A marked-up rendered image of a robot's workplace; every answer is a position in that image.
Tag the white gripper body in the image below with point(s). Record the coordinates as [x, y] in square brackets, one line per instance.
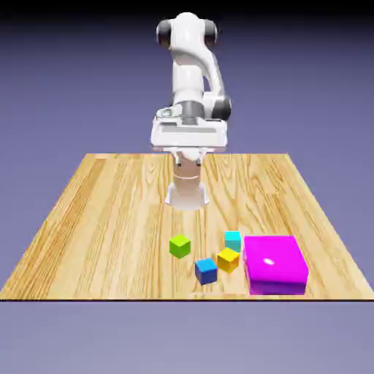
[190, 137]

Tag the small green cube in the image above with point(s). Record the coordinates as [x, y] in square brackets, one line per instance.
[179, 247]

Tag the small blue cube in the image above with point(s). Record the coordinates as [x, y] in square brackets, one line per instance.
[206, 271]

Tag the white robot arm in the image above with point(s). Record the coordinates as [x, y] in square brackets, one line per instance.
[187, 58]

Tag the small yellow cube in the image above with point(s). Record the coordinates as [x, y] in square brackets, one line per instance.
[228, 260]

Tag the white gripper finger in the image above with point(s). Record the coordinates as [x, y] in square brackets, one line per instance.
[199, 159]
[177, 160]

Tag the small cyan cube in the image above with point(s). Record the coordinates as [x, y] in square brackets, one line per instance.
[232, 239]

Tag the large magenta box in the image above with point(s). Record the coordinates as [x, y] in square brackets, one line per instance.
[274, 263]

